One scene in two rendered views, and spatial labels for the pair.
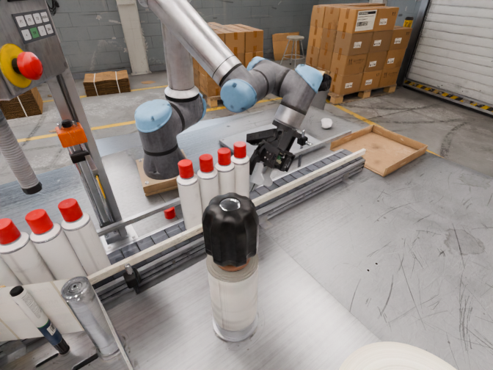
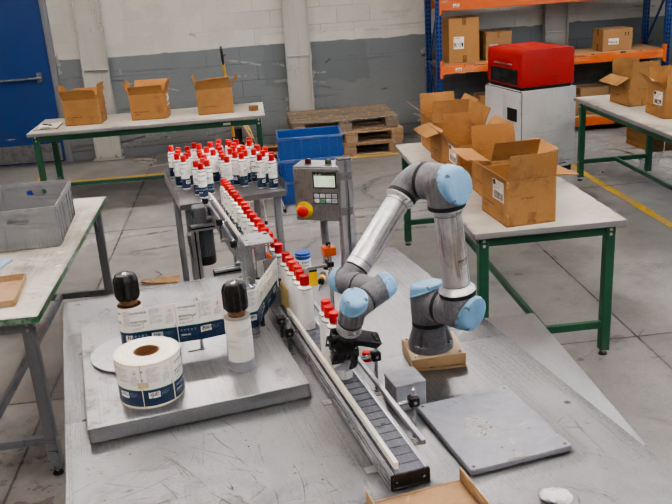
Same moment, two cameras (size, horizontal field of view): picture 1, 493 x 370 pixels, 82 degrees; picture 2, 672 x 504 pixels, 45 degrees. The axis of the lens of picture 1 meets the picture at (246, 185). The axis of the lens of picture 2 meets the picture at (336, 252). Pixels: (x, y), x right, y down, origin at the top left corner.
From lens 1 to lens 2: 2.65 m
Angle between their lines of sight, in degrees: 93
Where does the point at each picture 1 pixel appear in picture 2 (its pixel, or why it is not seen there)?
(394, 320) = (203, 436)
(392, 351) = (171, 353)
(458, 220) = not seen: outside the picture
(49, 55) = (328, 211)
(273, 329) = (227, 376)
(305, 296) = (237, 390)
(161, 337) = not seen: hidden behind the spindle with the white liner
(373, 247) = (265, 451)
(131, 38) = not seen: outside the picture
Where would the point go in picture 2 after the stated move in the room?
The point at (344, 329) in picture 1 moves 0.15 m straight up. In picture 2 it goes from (208, 397) to (202, 353)
